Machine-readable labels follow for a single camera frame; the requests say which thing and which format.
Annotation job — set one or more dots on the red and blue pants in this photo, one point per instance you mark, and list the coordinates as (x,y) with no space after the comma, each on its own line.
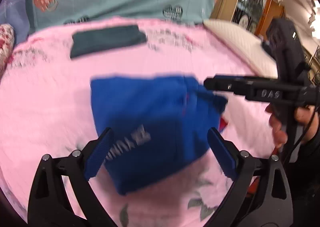
(159,126)

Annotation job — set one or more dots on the dark green folded garment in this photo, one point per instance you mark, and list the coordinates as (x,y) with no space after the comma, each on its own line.
(110,38)

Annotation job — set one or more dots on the purple plaid sheet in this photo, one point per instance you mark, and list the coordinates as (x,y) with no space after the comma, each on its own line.
(13,12)

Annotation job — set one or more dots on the pink floral bed sheet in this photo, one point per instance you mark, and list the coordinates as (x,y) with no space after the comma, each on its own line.
(45,108)

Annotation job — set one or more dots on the cream pillow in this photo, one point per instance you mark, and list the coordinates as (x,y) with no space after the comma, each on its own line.
(245,44)

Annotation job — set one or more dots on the wooden display cabinet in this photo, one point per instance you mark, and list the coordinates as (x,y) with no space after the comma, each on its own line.
(256,16)

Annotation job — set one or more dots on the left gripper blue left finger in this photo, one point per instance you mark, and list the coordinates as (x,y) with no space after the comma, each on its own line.
(95,153)

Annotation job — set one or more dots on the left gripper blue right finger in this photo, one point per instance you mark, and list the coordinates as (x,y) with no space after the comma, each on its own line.
(225,152)

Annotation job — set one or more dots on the red wooden bed frame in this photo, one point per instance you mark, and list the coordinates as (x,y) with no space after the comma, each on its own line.
(253,188)

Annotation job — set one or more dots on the right hand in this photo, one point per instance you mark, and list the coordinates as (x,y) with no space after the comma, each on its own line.
(302,116)

